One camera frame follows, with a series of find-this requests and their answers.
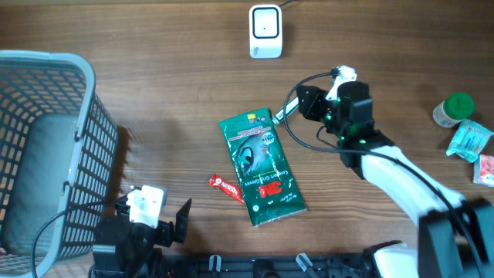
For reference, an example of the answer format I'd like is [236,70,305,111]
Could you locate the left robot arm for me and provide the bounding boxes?
[88,196,191,278]

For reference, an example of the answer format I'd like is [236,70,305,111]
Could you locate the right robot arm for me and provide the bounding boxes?
[293,81,493,277]

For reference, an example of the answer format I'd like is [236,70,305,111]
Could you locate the green lid jar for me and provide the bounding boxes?
[432,92,475,128]

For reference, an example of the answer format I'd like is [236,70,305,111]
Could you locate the grey plastic basket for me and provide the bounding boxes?
[1,50,118,277]

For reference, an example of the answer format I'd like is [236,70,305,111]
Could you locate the teal wipes packet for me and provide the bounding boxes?
[446,119,493,163]

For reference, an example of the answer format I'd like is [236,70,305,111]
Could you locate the small green white box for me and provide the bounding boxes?
[272,97,299,126]

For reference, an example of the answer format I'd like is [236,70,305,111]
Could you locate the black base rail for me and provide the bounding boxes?
[160,253,374,278]

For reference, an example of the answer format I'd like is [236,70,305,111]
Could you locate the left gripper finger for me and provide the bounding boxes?
[114,195,130,212]
[174,198,192,243]

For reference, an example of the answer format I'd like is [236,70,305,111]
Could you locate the right camera cable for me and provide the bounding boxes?
[283,71,483,278]

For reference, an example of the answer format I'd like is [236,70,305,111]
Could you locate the green 3M gloves pack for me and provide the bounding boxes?
[218,108,306,226]

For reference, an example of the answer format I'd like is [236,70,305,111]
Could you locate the white barcode scanner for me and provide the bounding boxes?
[249,4,283,59]

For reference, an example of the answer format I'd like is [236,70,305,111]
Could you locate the red white small packet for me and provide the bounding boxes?
[473,154,494,187]

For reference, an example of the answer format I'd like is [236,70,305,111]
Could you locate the left camera cable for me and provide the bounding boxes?
[29,200,130,278]

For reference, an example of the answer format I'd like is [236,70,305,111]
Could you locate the red Nescafe stick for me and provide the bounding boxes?
[208,174,245,204]

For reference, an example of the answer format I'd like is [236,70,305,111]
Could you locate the camera cable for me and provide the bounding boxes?
[283,71,483,278]
[29,200,130,278]

